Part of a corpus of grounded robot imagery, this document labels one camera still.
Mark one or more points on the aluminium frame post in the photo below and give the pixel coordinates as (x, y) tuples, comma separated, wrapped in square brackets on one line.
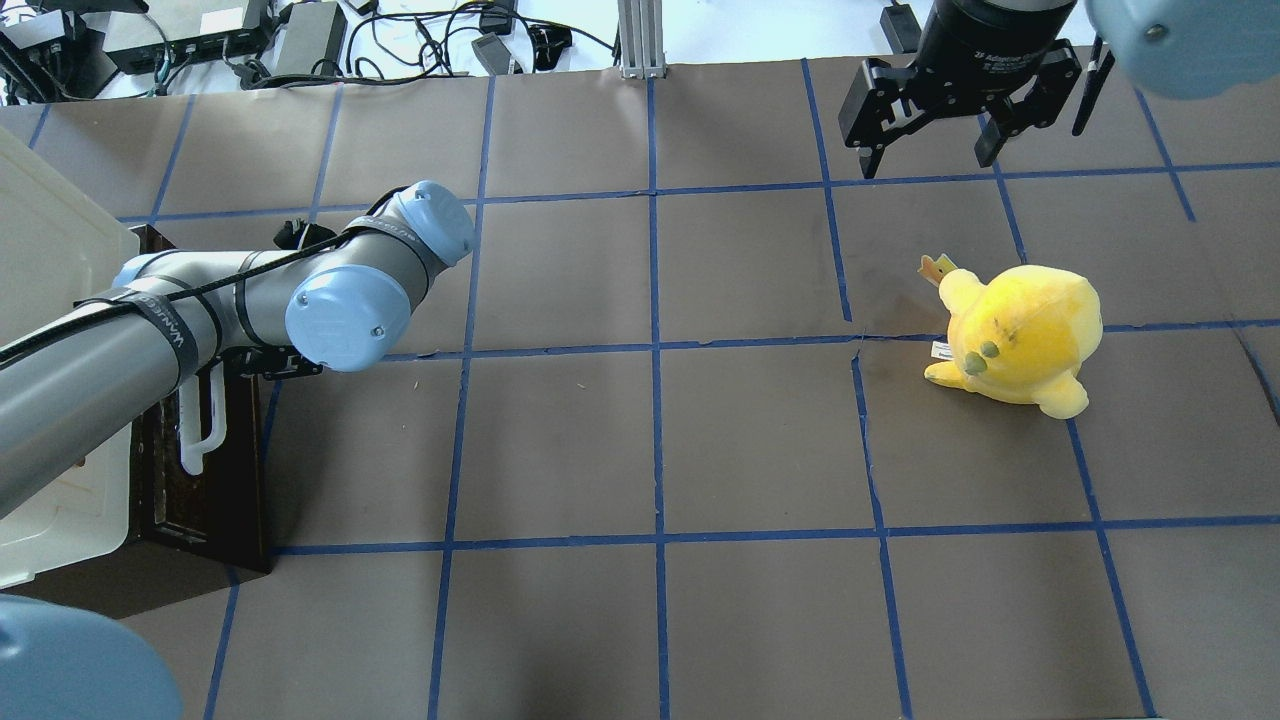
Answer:
[(641, 53)]

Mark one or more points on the right robot arm blue joint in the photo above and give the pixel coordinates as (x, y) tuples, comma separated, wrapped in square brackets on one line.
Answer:
[(1190, 50)]

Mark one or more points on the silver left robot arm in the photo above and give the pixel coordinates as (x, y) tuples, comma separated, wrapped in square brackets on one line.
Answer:
[(341, 304)]

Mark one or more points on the dark wooden drawer cabinet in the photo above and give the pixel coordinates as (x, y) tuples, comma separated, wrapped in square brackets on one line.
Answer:
[(185, 533)]

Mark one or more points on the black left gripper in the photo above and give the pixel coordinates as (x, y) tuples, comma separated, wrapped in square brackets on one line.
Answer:
[(278, 363)]

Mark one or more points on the cream plastic storage box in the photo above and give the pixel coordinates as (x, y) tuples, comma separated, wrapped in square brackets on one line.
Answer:
[(59, 247)]

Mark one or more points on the yellow plush toy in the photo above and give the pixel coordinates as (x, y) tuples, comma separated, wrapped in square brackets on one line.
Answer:
[(1020, 338)]

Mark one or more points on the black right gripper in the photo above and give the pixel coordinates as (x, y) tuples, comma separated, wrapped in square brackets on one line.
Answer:
[(985, 38)]

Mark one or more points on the black network switch box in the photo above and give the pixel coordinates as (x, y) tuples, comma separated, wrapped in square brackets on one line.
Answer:
[(176, 31)]

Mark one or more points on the white drawer handle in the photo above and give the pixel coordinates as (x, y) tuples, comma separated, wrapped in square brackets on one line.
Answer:
[(202, 418)]

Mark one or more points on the black power adapter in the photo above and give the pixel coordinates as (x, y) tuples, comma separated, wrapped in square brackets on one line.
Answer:
[(312, 36)]

